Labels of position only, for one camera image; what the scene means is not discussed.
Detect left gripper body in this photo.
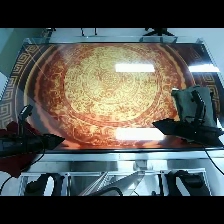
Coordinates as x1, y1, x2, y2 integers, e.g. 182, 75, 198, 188
9, 133, 66, 156

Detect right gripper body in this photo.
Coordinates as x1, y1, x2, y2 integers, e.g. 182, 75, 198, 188
152, 119, 214, 145

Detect grey-green garment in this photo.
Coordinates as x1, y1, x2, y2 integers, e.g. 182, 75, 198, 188
171, 85, 218, 130

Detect red garment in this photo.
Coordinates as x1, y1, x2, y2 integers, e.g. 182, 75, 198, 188
0, 120, 46, 179

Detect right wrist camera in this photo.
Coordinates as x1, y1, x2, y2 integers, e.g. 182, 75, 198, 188
190, 89, 208, 126

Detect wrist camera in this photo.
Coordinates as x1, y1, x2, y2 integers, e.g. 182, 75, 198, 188
17, 104, 35, 136
190, 89, 208, 126

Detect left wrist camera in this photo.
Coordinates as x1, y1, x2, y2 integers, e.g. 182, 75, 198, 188
17, 104, 35, 136

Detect black cable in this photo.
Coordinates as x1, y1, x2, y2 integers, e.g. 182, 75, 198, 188
202, 145, 224, 176
0, 175, 14, 196

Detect silver frame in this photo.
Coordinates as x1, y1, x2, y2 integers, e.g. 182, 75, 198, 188
18, 35, 224, 197

